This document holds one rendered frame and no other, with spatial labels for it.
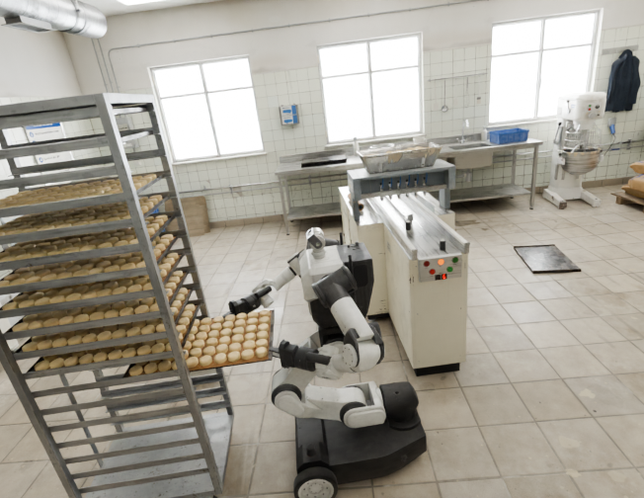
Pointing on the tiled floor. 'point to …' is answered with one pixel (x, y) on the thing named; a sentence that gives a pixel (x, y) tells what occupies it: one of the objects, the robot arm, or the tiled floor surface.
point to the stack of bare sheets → (545, 259)
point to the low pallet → (634, 202)
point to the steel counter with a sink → (458, 153)
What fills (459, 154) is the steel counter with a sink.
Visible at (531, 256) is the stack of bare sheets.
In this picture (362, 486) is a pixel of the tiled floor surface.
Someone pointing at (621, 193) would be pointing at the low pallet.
